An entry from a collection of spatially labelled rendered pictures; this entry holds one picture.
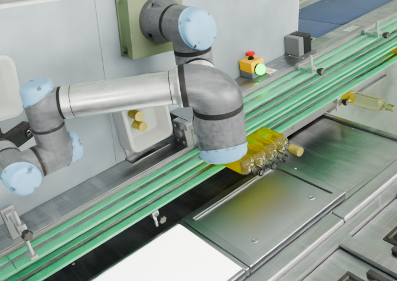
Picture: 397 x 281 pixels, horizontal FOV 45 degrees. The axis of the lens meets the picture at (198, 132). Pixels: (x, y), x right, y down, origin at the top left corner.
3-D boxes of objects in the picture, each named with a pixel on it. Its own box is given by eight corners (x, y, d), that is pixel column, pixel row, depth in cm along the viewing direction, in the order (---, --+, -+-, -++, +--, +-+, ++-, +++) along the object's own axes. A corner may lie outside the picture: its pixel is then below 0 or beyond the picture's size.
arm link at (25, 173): (50, 187, 109) (14, 205, 105) (31, 166, 117) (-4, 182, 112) (41, 159, 105) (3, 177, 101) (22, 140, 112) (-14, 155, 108)
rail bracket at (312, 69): (293, 70, 198) (319, 77, 189) (292, 53, 195) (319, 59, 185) (299, 67, 200) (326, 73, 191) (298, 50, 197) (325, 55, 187)
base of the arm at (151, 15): (140, -6, 148) (157, -3, 141) (179, -5, 157) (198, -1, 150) (138, 43, 153) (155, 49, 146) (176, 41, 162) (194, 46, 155)
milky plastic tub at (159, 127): (120, 147, 169) (134, 155, 163) (105, 90, 158) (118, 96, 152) (160, 127, 178) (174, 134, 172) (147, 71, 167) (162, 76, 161)
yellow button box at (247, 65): (240, 75, 197) (252, 79, 192) (237, 58, 194) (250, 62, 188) (251, 69, 201) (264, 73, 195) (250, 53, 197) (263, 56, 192)
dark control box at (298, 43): (284, 53, 211) (299, 56, 205) (283, 36, 207) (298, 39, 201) (296, 47, 215) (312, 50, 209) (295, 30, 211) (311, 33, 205)
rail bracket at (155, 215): (139, 219, 168) (161, 235, 159) (135, 203, 165) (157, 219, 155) (149, 213, 170) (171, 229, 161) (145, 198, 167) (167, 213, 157)
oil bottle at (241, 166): (207, 157, 180) (247, 178, 165) (204, 145, 178) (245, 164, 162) (218, 151, 183) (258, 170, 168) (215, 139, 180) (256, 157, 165)
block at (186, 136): (175, 143, 177) (186, 149, 172) (170, 120, 172) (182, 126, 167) (182, 139, 178) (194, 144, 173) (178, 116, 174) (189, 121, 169)
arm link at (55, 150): (77, 121, 110) (32, 141, 105) (89, 162, 115) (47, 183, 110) (62, 112, 116) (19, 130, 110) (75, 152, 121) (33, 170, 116)
